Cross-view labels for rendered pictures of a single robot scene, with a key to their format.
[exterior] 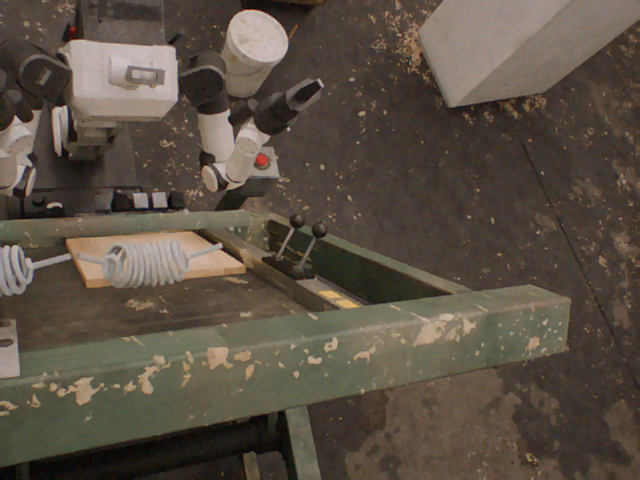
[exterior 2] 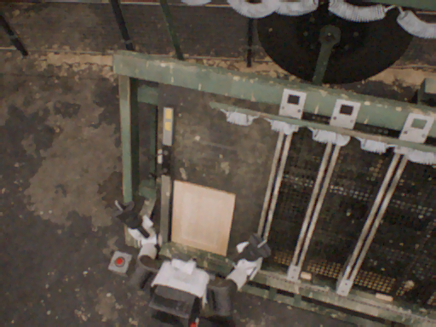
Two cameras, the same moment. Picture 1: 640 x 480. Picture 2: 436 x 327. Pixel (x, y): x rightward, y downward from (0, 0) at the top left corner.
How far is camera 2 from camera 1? 1.31 m
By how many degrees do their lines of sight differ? 46
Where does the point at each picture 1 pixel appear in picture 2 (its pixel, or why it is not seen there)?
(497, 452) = (70, 139)
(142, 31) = (166, 292)
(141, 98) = not seen: hidden behind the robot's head
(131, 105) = not seen: hidden behind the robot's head
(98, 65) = (194, 283)
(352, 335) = (197, 69)
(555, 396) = (20, 144)
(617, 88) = not seen: outside the picture
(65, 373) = (274, 85)
